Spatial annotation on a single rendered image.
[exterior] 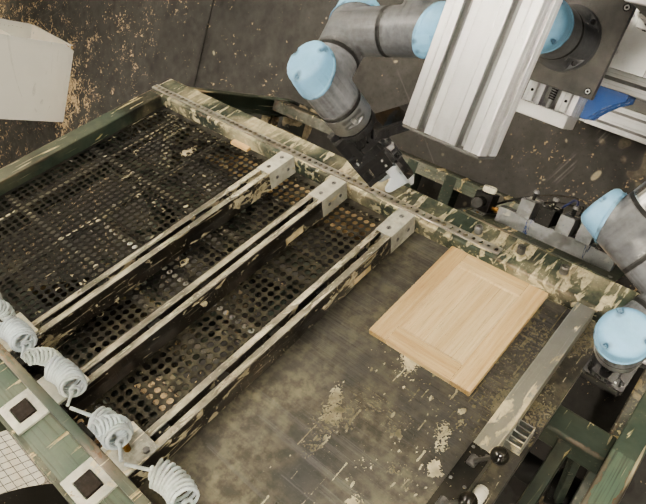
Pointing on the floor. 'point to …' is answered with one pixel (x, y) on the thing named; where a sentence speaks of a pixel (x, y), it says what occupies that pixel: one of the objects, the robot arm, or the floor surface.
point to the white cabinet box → (26, 72)
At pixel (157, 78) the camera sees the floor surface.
